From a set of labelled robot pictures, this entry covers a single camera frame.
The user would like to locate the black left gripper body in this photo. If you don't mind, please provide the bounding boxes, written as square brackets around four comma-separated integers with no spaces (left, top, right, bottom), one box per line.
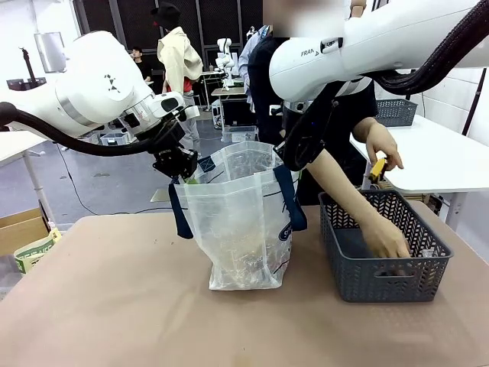
[151,119,200,180]

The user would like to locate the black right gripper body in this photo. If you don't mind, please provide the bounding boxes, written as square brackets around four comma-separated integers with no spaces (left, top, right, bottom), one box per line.
[273,112,330,173]

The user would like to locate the clear shopping bag navy handles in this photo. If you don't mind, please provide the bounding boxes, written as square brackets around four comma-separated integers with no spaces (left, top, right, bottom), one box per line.
[168,140,308,292]

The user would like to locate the yellow black handheld item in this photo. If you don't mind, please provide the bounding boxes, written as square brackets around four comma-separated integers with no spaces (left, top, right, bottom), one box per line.
[368,158,389,181]

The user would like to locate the dark grey plastic basket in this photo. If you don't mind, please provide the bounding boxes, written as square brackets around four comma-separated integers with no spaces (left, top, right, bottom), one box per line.
[375,98,419,128]
[318,189,455,304]

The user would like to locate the person's right forearm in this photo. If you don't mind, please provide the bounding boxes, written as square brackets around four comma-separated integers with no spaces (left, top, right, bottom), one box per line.
[305,148,383,240]

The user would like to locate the person's left forearm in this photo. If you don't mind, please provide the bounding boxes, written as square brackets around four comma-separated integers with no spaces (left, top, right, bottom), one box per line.
[350,115,387,145]

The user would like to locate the green white paper bag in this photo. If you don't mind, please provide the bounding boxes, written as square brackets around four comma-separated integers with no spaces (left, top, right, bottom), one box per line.
[14,227,63,274]

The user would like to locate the person's left hand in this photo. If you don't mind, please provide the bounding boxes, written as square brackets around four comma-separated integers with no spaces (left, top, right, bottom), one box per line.
[364,132,405,171]

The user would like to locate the person's right hand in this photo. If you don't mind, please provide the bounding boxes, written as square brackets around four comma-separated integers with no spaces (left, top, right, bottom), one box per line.
[361,224,412,261]

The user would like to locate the clear plastic floor bin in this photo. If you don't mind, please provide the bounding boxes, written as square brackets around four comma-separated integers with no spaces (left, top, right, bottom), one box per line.
[99,132,131,147]

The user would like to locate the clear plastic bin white label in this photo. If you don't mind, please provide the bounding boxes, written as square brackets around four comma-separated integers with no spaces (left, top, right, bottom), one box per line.
[221,125,258,144]

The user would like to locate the black cabinet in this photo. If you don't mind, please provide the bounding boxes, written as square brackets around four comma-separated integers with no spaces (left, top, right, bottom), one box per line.
[221,98,257,128]

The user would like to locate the small wood top table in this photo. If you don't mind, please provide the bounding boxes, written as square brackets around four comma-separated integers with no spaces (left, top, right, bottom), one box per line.
[210,86,248,112]

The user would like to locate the person in black t-shirt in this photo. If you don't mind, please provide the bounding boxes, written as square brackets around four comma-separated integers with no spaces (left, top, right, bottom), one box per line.
[247,36,380,207]

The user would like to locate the background person in black shirt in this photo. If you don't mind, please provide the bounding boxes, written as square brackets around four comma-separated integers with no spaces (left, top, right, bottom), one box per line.
[131,46,154,83]

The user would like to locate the mannequin in cream jacket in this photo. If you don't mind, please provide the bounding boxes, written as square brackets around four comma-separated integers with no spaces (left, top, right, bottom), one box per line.
[150,2,205,154]

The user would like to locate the wooden slat crate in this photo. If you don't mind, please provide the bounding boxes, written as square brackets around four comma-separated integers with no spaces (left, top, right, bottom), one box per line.
[368,177,428,203]

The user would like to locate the white side table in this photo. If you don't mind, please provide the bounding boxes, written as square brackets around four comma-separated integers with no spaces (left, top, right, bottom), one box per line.
[349,113,489,231]

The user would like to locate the cardboard box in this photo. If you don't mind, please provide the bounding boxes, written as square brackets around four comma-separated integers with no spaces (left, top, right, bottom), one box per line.
[0,207,53,258]

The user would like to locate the grey whiteboard panel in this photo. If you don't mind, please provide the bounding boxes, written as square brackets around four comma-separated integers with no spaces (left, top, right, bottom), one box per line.
[34,31,66,74]

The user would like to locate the slanted black stand leg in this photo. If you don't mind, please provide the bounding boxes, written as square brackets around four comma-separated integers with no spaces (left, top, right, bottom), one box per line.
[461,65,487,137]

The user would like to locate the black left arm cable sleeve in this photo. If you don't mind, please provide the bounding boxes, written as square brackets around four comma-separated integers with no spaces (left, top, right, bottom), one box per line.
[0,101,164,158]

